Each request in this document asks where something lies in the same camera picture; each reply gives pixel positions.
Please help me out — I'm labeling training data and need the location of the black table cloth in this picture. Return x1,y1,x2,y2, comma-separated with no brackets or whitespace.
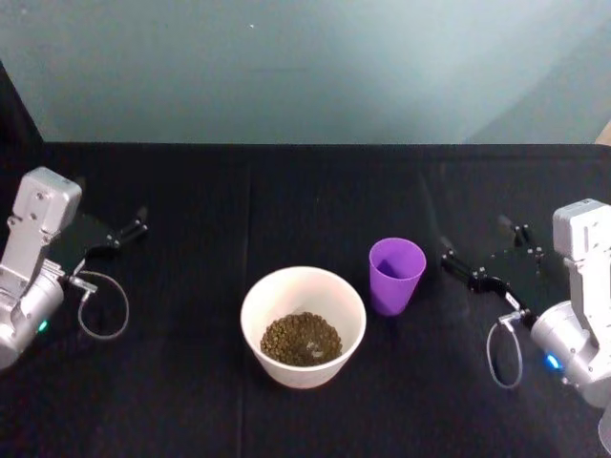
0,141,611,458

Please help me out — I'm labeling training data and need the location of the thin dark left gripper cable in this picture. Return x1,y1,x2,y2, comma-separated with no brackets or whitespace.
66,270,131,341

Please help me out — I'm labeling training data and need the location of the brown pellets heap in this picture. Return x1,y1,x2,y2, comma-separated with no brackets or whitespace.
260,311,344,367

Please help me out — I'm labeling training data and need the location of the purple plastic cup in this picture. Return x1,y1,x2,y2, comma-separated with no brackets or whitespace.
368,238,428,318

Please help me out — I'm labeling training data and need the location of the thin dark gripper cable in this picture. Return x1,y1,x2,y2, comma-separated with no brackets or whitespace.
485,308,532,390
66,270,131,341

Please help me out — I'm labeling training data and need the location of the black side curtain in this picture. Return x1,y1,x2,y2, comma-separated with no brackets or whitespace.
0,60,45,145

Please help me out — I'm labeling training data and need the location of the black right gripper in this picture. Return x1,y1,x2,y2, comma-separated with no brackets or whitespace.
439,215,568,319

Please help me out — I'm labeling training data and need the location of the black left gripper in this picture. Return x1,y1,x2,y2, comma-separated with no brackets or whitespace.
49,176,150,278

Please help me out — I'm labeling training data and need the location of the thin dark right gripper cable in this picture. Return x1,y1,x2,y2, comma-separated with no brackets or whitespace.
485,308,532,390

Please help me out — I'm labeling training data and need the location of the white round bowl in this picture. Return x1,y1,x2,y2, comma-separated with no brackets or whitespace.
240,265,369,390

